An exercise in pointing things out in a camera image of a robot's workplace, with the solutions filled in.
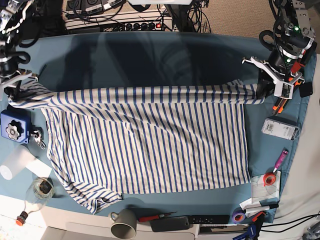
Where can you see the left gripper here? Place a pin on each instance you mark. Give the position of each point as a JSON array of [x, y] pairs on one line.
[[270, 81]]

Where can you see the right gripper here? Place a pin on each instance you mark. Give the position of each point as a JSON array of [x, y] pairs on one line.
[[13, 84]]

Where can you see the blue white striped T-shirt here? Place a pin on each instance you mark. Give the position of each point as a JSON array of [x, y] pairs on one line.
[[106, 142]]

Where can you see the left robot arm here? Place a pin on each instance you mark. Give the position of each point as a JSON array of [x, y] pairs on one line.
[[291, 43]]

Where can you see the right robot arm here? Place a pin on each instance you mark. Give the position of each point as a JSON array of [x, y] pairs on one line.
[[13, 13]]

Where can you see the orange black utility knife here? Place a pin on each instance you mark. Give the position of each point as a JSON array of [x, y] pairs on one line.
[[279, 105]]

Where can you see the blue box with knob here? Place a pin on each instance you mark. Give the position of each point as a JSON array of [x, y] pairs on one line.
[[15, 127]]

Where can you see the orange black clamp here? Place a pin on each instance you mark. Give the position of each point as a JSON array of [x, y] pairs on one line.
[[296, 76]]

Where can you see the clear plastic screw box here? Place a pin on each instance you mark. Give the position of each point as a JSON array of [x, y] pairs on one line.
[[280, 129]]

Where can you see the small black square block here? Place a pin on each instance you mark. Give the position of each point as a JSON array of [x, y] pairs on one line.
[[306, 89]]

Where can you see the frosted plastic cup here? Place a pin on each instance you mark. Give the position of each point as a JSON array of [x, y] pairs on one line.
[[16, 162]]

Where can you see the purple glue tube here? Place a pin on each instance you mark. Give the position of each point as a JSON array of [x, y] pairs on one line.
[[280, 160]]

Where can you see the red tape roll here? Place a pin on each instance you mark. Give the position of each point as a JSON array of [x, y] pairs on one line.
[[269, 179]]

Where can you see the clear glass bottle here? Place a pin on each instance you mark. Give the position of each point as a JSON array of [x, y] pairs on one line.
[[37, 196]]

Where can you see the printed paper map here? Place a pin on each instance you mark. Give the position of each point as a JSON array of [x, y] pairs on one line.
[[261, 194]]

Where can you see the black marker pen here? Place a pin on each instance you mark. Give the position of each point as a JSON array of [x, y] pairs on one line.
[[261, 208]]

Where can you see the black power strip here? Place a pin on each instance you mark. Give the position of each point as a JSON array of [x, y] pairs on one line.
[[158, 24]]

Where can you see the purple tape roll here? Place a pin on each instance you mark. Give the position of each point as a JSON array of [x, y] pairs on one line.
[[238, 216]]

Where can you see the blue black bar clamp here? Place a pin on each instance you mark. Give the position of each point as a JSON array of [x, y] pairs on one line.
[[253, 230]]

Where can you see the black smartphone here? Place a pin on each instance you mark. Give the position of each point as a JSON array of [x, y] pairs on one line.
[[170, 224]]

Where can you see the grey ceramic mug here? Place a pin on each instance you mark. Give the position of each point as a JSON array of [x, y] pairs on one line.
[[124, 224]]

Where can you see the metal key ring clip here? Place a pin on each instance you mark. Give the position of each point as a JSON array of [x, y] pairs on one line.
[[38, 138]]

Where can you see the red handled screwdriver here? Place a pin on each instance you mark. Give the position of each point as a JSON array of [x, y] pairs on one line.
[[154, 217]]

